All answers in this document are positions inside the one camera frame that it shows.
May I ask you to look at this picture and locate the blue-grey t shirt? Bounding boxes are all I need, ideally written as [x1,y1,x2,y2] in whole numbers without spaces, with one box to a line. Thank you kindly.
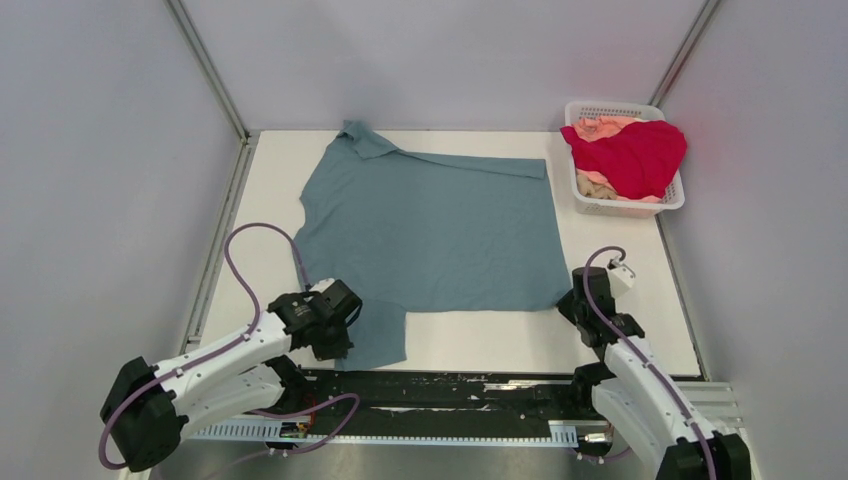
[295,121,572,371]

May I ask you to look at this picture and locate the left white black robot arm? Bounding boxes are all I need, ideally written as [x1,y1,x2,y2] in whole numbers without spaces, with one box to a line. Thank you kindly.
[98,279,363,472]

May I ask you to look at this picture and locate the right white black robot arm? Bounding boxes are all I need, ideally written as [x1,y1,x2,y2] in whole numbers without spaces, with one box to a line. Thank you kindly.
[556,266,754,479]

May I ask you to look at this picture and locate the beige t shirt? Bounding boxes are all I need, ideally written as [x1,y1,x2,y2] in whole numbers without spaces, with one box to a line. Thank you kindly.
[576,170,618,200]

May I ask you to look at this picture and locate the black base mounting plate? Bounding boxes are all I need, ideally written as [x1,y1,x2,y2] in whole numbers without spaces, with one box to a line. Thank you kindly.
[268,369,609,439]

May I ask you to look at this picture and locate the red t shirt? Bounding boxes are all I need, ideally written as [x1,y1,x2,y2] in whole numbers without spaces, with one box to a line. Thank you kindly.
[560,120,688,199]

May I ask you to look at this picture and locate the peach t shirt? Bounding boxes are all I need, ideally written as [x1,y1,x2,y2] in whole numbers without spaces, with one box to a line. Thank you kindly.
[570,116,662,204]

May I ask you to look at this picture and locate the white plastic laundry basket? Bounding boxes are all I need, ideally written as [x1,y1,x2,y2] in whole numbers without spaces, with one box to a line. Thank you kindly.
[563,100,685,218]

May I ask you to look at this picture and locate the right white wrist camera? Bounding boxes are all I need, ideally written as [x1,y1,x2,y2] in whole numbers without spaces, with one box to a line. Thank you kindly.
[607,258,636,299]

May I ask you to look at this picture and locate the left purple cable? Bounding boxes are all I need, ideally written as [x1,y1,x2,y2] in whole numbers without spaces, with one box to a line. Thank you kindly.
[97,223,362,472]

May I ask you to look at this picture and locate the white slotted cable duct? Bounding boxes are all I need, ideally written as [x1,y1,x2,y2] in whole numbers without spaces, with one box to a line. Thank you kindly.
[161,422,579,448]

